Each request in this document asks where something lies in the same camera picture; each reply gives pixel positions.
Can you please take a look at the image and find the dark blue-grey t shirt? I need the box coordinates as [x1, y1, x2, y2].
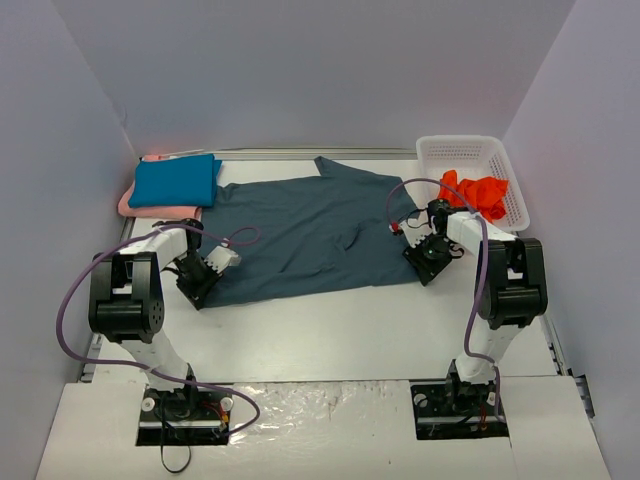
[201, 157, 418, 308]

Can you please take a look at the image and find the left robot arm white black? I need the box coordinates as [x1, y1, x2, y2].
[89, 219, 240, 418]

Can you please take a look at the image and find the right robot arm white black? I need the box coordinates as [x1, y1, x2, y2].
[391, 199, 548, 413]

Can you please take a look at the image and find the folded pink t shirt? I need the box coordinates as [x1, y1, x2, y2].
[117, 156, 204, 219]

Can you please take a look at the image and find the orange crumpled t shirt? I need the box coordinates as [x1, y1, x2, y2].
[438, 170, 509, 223]

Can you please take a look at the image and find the folded teal t shirt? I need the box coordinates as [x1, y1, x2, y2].
[128, 154, 223, 208]

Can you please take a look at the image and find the white plastic basket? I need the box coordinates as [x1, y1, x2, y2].
[416, 135, 530, 233]

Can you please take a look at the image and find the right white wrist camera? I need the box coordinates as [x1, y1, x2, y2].
[389, 214, 432, 247]

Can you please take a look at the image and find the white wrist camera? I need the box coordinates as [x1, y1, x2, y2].
[204, 245, 241, 275]
[389, 214, 432, 247]

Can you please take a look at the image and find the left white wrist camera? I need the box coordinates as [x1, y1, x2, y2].
[204, 245, 241, 275]

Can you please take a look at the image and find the aluminium rail back edge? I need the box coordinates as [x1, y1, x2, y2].
[209, 144, 419, 162]

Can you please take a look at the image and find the aluminium rail edge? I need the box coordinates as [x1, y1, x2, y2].
[209, 144, 419, 162]
[538, 311, 596, 422]

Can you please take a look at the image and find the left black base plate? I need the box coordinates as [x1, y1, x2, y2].
[136, 386, 233, 447]

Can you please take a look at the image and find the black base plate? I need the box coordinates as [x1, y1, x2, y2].
[410, 380, 509, 441]
[136, 386, 233, 447]

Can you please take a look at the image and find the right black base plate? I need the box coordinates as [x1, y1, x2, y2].
[410, 380, 509, 441]

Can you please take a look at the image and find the thin black cable loop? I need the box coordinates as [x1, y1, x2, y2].
[159, 439, 192, 474]

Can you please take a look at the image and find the aluminium rail right edge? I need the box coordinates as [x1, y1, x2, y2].
[538, 311, 596, 422]

